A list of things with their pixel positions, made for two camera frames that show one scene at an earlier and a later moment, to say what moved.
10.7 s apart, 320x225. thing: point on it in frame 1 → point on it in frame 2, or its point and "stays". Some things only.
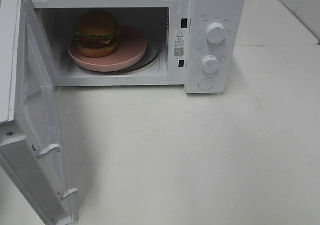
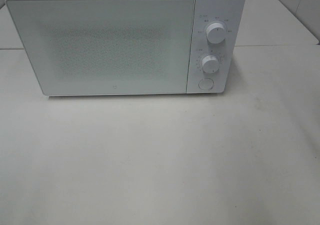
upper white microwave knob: [215, 33] stays
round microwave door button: [205, 83] stays
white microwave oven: [102, 36] stays
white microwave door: [30, 121] → [107, 45]
